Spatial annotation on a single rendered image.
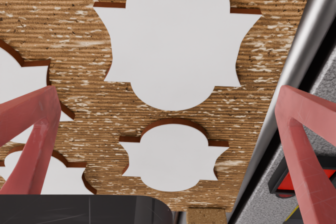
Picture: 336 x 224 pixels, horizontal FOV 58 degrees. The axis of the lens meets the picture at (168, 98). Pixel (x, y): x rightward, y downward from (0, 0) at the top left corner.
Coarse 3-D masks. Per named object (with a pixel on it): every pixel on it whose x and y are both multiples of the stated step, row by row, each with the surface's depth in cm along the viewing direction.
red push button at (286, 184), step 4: (288, 172) 39; (328, 172) 39; (332, 172) 39; (288, 176) 40; (328, 176) 40; (284, 180) 41; (288, 180) 41; (280, 184) 42; (284, 184) 42; (288, 184) 42; (292, 184) 42; (280, 188) 42; (284, 188) 42; (288, 188) 42; (292, 188) 42
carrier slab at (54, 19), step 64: (0, 0) 22; (64, 0) 22; (256, 0) 22; (64, 64) 26; (256, 64) 26; (64, 128) 33; (128, 128) 32; (256, 128) 32; (128, 192) 43; (192, 192) 42
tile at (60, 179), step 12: (12, 156) 35; (60, 156) 36; (0, 168) 37; (12, 168) 37; (48, 168) 37; (60, 168) 37; (72, 168) 37; (84, 168) 37; (48, 180) 39; (60, 180) 39; (72, 180) 39; (84, 180) 40; (48, 192) 41; (60, 192) 41; (72, 192) 41; (84, 192) 41
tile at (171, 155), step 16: (144, 128) 32; (160, 128) 31; (176, 128) 31; (192, 128) 31; (128, 144) 33; (144, 144) 33; (160, 144) 33; (176, 144) 33; (192, 144) 33; (208, 144) 33; (224, 144) 33; (144, 160) 35; (160, 160) 35; (176, 160) 35; (192, 160) 35; (208, 160) 35; (144, 176) 38; (160, 176) 38; (176, 176) 38; (192, 176) 37; (208, 176) 37
